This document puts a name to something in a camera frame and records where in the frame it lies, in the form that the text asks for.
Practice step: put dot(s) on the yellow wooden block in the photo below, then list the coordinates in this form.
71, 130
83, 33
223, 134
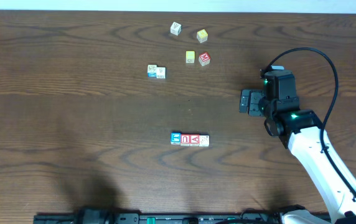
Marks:
202, 36
189, 56

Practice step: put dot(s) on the wooden block with drawing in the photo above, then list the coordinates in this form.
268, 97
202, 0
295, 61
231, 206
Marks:
204, 141

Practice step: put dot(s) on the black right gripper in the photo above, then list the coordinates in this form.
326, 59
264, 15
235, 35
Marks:
256, 97

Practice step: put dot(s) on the yellow top wooden block near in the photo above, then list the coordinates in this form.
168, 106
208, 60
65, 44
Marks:
189, 56

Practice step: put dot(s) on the yellow top wooden block far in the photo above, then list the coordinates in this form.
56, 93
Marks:
202, 36

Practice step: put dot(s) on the wooden block beside blue block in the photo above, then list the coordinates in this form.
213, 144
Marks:
161, 73

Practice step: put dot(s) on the blue side wooden block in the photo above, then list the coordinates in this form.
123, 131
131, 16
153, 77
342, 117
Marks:
152, 70

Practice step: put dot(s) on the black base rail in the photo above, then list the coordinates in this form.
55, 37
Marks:
301, 216

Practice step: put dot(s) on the red letter M block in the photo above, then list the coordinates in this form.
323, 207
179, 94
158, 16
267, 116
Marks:
204, 59

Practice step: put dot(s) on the wooden block brown picture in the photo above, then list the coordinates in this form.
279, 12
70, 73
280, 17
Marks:
175, 138

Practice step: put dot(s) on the plain wooden block far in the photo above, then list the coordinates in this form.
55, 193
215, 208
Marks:
175, 28

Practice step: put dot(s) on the wooden block drawing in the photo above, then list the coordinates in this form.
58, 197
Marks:
194, 140

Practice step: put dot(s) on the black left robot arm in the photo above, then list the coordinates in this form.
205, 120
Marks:
94, 216

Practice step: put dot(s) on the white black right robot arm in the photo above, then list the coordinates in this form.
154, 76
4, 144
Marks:
301, 132

